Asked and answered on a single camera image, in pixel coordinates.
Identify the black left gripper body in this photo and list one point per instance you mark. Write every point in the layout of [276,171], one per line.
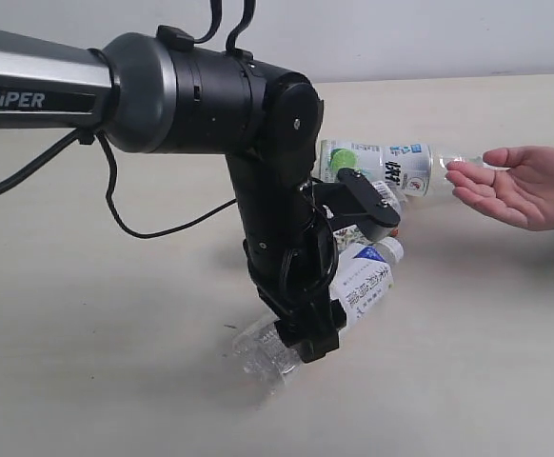
[290,266]

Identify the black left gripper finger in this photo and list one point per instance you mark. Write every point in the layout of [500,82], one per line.
[318,346]

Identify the floral label tea bottle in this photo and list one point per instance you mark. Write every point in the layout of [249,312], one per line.
[346,237]

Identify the jasmine oolong tea bottle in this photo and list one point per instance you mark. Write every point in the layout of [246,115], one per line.
[267,351]

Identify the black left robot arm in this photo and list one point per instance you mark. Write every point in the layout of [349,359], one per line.
[164,96]

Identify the lime label drink bottle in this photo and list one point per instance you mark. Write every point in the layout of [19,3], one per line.
[414,169]

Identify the open human hand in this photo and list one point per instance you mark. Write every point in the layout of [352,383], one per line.
[512,185]

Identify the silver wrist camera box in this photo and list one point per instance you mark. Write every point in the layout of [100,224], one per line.
[353,201]

